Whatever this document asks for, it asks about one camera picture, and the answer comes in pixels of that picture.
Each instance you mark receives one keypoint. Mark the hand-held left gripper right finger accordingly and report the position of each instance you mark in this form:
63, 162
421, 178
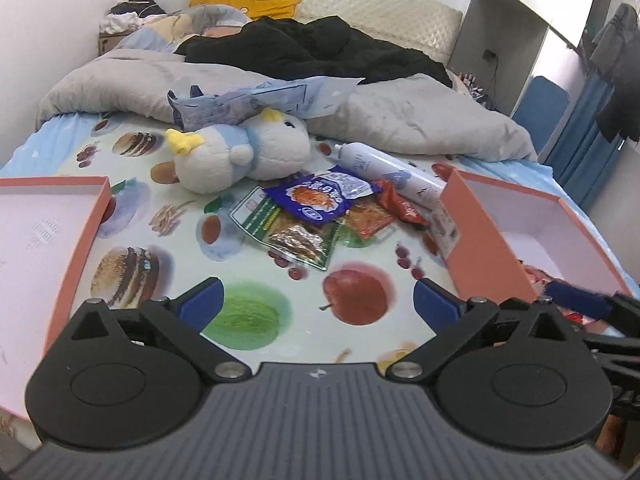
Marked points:
435, 305

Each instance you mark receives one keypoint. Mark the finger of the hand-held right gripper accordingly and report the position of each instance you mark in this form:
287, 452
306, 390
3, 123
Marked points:
575, 300

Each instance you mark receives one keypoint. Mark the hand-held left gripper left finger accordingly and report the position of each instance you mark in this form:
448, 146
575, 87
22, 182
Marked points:
202, 302

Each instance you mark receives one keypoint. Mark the pink cardboard box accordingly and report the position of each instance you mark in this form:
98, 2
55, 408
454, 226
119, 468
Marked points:
480, 240

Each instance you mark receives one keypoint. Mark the red snack packet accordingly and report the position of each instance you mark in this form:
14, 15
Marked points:
400, 205

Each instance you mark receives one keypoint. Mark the orange-red snack packet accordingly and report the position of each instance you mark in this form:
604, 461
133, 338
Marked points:
370, 220

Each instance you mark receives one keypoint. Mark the green snack packet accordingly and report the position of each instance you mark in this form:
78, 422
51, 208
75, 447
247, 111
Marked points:
295, 242

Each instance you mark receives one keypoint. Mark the blue snack packet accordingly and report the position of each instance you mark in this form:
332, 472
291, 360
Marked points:
320, 200

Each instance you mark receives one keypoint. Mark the fruit print mat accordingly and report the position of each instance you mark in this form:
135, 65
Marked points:
175, 240

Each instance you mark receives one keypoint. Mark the white spray bottle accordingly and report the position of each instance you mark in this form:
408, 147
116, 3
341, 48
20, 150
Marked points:
385, 170

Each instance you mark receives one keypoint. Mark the blue curtain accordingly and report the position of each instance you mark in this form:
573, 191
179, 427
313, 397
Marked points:
585, 145

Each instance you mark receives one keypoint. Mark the plush penguin toy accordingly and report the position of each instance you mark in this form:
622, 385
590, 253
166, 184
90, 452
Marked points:
240, 150

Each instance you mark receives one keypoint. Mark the pink box lid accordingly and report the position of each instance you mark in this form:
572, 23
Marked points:
35, 270

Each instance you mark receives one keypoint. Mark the grey duvet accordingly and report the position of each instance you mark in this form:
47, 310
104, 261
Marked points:
425, 115

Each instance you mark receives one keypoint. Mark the blue chair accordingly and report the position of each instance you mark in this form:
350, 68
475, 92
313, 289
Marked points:
542, 110

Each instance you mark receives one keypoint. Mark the bedside table with bottles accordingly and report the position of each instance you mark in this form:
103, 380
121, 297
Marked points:
475, 90

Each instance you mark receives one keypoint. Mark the crumpled blue plastic bag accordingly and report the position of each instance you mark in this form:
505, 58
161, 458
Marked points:
280, 97

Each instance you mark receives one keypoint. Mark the hanging dark clothes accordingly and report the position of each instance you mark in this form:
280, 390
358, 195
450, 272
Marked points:
617, 70

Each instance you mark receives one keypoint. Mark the brown cardboard box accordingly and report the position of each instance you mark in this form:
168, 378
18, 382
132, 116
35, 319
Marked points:
112, 42

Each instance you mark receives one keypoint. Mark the black jacket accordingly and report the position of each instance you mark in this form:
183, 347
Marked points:
310, 47

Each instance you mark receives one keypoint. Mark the patterned quilt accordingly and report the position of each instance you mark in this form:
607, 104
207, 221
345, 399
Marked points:
170, 27

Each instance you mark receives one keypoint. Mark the grey wardrobe cabinet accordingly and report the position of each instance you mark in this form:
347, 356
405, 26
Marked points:
500, 25

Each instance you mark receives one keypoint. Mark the pile of clothes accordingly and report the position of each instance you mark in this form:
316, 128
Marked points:
130, 12

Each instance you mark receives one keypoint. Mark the yellow pillow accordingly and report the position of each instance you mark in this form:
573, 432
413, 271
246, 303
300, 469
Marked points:
250, 2

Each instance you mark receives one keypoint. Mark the cream quilted headboard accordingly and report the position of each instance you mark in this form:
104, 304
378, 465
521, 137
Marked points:
375, 5

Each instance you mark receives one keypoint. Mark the black wall socket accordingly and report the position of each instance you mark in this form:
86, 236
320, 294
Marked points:
489, 54

